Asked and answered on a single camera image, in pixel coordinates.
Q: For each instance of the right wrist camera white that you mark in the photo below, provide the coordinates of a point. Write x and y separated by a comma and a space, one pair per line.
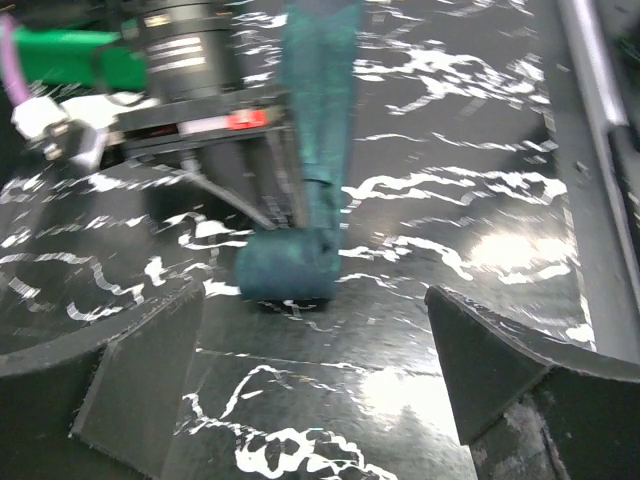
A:
76, 131

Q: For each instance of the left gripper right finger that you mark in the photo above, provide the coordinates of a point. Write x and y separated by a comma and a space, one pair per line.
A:
528, 405

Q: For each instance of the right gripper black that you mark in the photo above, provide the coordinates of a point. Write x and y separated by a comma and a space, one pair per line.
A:
242, 139

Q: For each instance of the green plastic bin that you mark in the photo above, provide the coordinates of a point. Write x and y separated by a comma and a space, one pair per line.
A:
63, 57

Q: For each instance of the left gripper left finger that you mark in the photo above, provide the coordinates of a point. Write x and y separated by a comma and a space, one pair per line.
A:
102, 401

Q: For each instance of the dark green tie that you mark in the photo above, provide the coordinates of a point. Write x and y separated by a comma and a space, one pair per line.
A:
319, 47

